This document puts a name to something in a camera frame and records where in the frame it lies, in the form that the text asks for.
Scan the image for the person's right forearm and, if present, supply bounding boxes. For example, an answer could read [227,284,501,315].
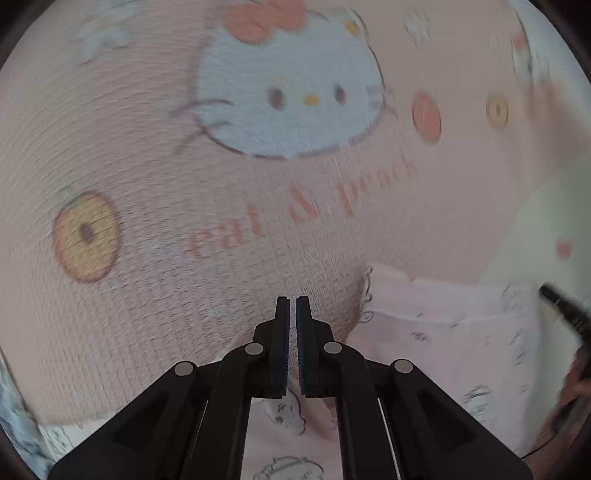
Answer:
[526,346,591,459]

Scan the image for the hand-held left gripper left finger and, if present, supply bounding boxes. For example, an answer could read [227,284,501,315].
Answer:
[48,296,290,480]

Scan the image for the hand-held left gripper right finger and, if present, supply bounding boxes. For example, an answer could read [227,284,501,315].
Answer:
[295,296,534,480]

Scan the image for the pink printed pajama pants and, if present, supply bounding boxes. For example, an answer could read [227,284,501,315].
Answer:
[231,265,578,480]

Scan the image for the light blue printed pajamas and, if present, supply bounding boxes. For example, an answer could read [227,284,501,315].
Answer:
[0,360,42,457]

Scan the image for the pink cream printed blanket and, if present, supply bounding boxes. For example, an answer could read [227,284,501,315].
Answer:
[0,0,591,430]

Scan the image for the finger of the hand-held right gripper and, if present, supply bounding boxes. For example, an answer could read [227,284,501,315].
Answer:
[539,284,591,343]

